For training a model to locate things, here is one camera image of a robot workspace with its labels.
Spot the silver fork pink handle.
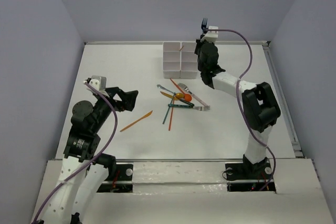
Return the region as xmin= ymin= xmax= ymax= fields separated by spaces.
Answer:
xmin=178 ymin=83 xmax=208 ymax=106

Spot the silver fork teal handle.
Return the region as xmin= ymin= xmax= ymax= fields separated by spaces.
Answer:
xmin=167 ymin=104 xmax=211 ymax=111

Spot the orange spoon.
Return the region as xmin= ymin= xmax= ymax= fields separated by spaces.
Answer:
xmin=183 ymin=93 xmax=192 ymax=102

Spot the orange plastic knife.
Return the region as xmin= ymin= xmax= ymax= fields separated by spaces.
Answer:
xmin=120 ymin=110 xmax=153 ymax=132

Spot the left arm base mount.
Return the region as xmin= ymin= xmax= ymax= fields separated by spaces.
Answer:
xmin=97 ymin=163 xmax=133 ymax=193

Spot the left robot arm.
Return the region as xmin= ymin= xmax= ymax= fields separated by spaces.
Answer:
xmin=33 ymin=86 xmax=138 ymax=223

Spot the red-orange chopstick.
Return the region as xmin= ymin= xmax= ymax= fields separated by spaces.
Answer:
xmin=168 ymin=99 xmax=174 ymax=131
xmin=170 ymin=78 xmax=185 ymax=95

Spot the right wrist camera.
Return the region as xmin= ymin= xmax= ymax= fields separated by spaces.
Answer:
xmin=201 ymin=26 xmax=219 ymax=43

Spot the white left organizer container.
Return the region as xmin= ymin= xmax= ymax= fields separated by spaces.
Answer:
xmin=162 ymin=41 xmax=181 ymax=79

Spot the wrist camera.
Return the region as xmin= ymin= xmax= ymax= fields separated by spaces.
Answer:
xmin=201 ymin=26 xmax=219 ymax=43
xmin=83 ymin=75 xmax=107 ymax=92

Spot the blue metal fork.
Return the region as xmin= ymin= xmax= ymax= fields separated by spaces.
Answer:
xmin=201 ymin=18 xmax=208 ymax=34

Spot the white right organizer container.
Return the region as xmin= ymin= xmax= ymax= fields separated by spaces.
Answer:
xmin=180 ymin=41 xmax=198 ymax=79

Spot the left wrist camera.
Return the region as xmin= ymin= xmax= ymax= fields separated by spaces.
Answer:
xmin=83 ymin=75 xmax=107 ymax=92

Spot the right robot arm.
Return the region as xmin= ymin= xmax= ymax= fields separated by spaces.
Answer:
xmin=195 ymin=39 xmax=281 ymax=178

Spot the teal chopstick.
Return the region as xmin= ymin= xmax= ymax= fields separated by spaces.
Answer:
xmin=162 ymin=92 xmax=176 ymax=124

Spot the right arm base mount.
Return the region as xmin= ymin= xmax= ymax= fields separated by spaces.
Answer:
xmin=222 ymin=162 xmax=276 ymax=192

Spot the gold knife green handle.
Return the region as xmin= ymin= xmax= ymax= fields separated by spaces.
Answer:
xmin=160 ymin=91 xmax=195 ymax=106

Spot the white organizer container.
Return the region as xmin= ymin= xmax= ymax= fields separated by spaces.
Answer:
xmin=180 ymin=41 xmax=198 ymax=79
xmin=162 ymin=41 xmax=181 ymax=79

